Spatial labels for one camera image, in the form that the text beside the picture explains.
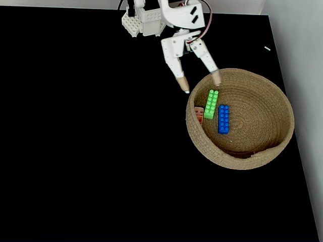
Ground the green lego block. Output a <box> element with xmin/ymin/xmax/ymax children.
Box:
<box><xmin>203</xmin><ymin>89</ymin><xmax>220</xmax><ymax>120</ymax></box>

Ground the pink lego block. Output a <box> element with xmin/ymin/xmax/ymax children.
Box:
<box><xmin>193</xmin><ymin>106</ymin><xmax>205</xmax><ymax>126</ymax></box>

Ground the blue lego block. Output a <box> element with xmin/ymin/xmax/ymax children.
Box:
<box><xmin>218</xmin><ymin>104</ymin><xmax>231</xmax><ymax>135</ymax></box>

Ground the red white servo cable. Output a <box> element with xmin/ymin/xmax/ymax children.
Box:
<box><xmin>179</xmin><ymin>0</ymin><xmax>213</xmax><ymax>44</ymax></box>

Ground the woven rope basket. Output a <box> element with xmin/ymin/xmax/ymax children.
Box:
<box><xmin>185</xmin><ymin>68</ymin><xmax>295</xmax><ymax>170</ymax></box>

